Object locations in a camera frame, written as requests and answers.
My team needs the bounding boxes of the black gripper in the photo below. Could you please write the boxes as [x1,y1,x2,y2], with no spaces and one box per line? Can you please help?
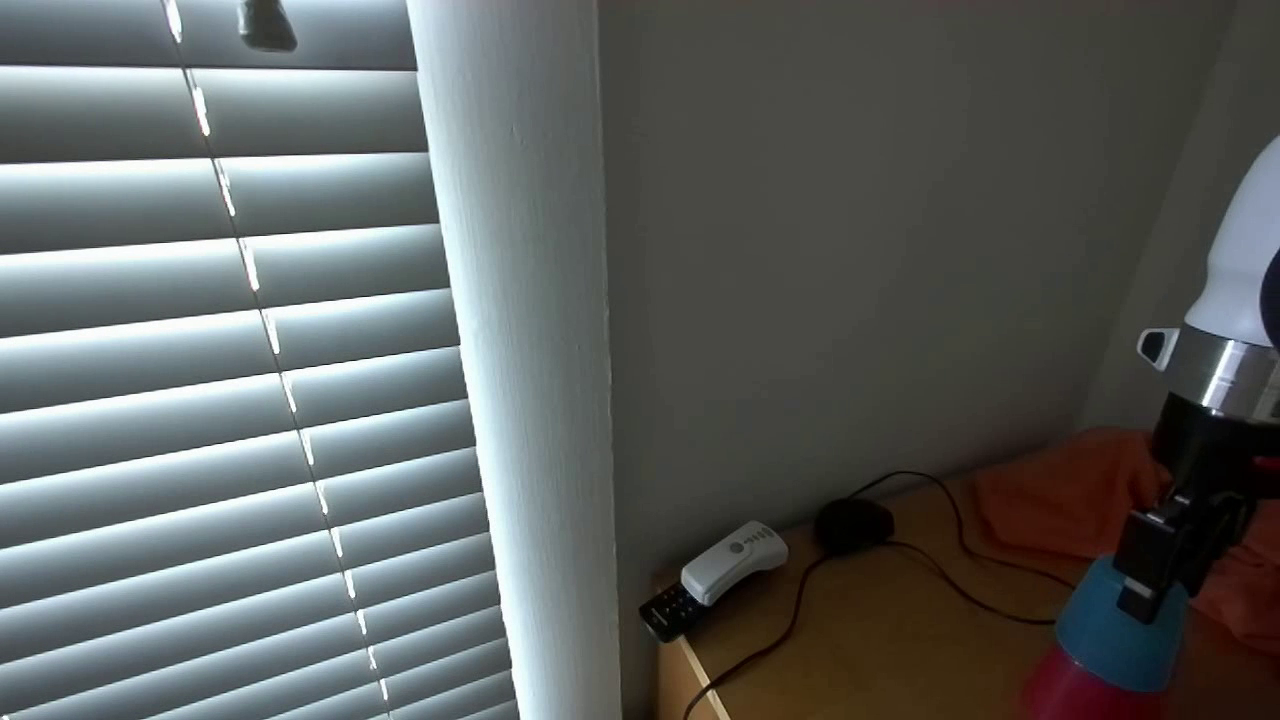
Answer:
[1114,393,1280,628]

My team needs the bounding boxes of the blue plastic cup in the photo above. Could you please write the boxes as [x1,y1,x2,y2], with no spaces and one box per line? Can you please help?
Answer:
[1054,553,1194,694]

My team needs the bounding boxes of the orange towel cloth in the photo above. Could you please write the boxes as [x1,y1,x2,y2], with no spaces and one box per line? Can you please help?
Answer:
[963,429,1280,655]

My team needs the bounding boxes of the red plastic cup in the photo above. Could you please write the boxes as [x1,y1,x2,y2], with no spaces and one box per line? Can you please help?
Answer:
[1015,644,1177,720]

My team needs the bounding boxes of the round black puck device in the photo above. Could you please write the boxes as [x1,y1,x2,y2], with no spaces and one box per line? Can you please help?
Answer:
[810,494,901,555]

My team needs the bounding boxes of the white plastic device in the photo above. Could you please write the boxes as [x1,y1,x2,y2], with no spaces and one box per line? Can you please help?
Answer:
[676,514,793,608]

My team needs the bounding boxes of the flat black device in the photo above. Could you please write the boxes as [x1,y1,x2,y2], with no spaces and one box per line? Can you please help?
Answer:
[634,585,711,648]

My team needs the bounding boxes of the white window blinds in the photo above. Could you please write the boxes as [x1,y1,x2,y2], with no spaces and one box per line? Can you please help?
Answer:
[0,0,525,720]

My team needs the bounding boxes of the thin black cable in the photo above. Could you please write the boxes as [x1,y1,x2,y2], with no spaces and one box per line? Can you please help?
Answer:
[679,539,836,720]
[852,469,1073,628]

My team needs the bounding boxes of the dark blind cord tassel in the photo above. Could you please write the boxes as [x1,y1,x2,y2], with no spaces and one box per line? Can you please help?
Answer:
[237,0,299,54]

